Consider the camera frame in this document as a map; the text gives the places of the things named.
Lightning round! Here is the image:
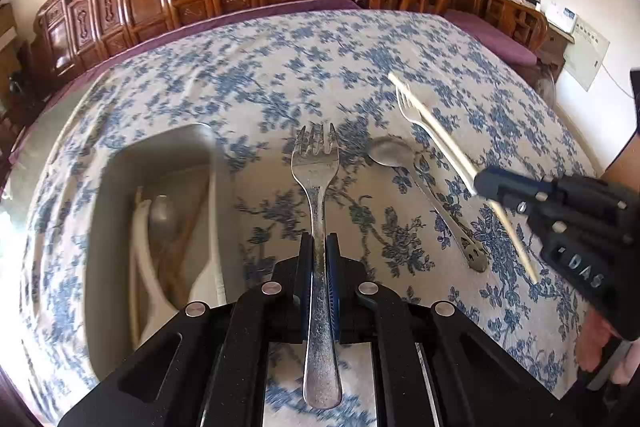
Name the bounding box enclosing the white ceramic spoon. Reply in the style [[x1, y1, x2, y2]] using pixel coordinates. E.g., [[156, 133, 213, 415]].
[[131, 199, 176, 317]]

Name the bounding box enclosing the metal spoon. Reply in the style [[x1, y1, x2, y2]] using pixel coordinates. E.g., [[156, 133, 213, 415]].
[[367, 135, 488, 273]]

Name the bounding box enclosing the white plastic fork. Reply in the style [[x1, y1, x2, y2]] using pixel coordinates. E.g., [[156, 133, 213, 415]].
[[396, 88, 439, 142]]

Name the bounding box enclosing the metal fork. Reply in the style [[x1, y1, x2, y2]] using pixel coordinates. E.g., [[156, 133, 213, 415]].
[[291, 124, 342, 410]]

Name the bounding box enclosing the person's right hand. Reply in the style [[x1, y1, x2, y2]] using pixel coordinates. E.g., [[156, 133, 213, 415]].
[[577, 308, 640, 385]]

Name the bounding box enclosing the metal rectangular tray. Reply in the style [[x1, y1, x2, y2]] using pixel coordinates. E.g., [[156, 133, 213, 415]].
[[85, 124, 245, 379]]

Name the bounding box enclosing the wooden side table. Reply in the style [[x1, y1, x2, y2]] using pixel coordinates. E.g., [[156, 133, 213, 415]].
[[537, 20, 575, 68]]

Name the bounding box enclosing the purple armchair cushion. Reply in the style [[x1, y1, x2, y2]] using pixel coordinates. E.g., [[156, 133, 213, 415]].
[[444, 10, 537, 67]]

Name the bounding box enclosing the blue floral tablecloth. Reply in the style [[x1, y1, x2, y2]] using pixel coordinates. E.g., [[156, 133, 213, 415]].
[[21, 10, 592, 426]]

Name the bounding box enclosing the white wall distribution box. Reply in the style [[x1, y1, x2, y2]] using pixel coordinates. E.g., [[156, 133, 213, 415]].
[[564, 17, 610, 91]]

